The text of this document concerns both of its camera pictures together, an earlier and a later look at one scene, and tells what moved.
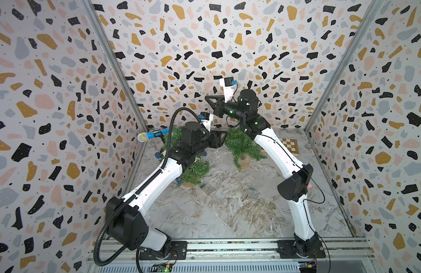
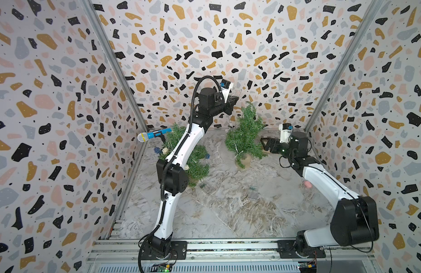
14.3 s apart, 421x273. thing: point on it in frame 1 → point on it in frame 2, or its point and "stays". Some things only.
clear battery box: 253,192 stays
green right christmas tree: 243,148 stays
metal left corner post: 112,53 stays
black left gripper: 217,138 → 231,102
